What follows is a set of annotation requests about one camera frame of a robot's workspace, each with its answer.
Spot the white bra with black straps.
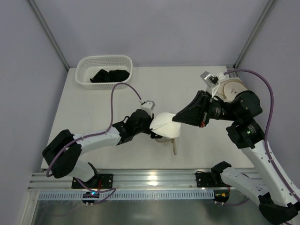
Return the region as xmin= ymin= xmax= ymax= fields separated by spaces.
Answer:
xmin=150 ymin=112 xmax=181 ymax=139

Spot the white mesh laundry bag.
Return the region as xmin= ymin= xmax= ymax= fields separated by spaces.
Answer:
xmin=155 ymin=137 xmax=178 ymax=156

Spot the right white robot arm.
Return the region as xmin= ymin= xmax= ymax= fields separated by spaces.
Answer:
xmin=172 ymin=90 xmax=300 ymax=225

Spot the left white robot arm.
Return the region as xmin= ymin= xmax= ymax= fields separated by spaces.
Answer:
xmin=42 ymin=109 xmax=155 ymax=188

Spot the black bra in basket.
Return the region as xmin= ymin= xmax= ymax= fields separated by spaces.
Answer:
xmin=90 ymin=69 xmax=130 ymax=83

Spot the white plastic basket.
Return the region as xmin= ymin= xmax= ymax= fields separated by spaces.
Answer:
xmin=75 ymin=55 xmax=133 ymax=90

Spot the right controller board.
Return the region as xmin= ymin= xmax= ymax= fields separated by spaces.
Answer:
xmin=213 ymin=191 xmax=230 ymax=203

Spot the controller board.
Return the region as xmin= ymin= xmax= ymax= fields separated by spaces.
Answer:
xmin=213 ymin=191 xmax=230 ymax=203
xmin=82 ymin=191 xmax=100 ymax=205

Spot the left controller board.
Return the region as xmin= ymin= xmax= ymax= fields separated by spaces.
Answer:
xmin=82 ymin=191 xmax=100 ymax=205

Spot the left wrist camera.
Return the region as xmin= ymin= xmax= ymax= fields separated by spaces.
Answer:
xmin=140 ymin=100 xmax=156 ymax=117

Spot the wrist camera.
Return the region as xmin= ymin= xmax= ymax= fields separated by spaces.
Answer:
xmin=200 ymin=71 xmax=225 ymax=98
xmin=140 ymin=100 xmax=156 ymax=117

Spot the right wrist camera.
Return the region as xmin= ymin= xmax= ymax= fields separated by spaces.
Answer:
xmin=200 ymin=71 xmax=225 ymax=98

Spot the right aluminium side rail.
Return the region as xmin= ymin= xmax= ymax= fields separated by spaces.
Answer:
xmin=226 ymin=65 xmax=270 ymax=169

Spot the aluminium front rail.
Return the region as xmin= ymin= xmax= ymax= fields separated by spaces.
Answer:
xmin=28 ymin=169 xmax=210 ymax=191

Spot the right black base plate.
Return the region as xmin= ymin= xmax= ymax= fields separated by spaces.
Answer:
xmin=195 ymin=171 xmax=236 ymax=188

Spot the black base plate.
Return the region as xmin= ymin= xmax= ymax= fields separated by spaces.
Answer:
xmin=195 ymin=171 xmax=236 ymax=188
xmin=82 ymin=173 xmax=113 ymax=189

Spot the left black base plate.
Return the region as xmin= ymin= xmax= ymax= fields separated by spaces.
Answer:
xmin=82 ymin=173 xmax=113 ymax=189

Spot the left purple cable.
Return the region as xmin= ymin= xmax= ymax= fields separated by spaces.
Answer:
xmin=45 ymin=82 xmax=143 ymax=209

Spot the slotted grey cable duct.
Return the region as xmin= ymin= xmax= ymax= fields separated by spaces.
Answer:
xmin=38 ymin=189 xmax=214 ymax=201

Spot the right aluminium frame post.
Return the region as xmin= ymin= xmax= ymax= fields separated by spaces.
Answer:
xmin=233 ymin=0 xmax=278 ymax=68

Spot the aluminium frame post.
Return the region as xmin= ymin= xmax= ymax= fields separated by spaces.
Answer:
xmin=233 ymin=0 xmax=278 ymax=68
xmin=26 ymin=0 xmax=70 ymax=71

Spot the left aluminium frame post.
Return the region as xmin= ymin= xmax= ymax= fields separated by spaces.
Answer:
xmin=26 ymin=0 xmax=70 ymax=71

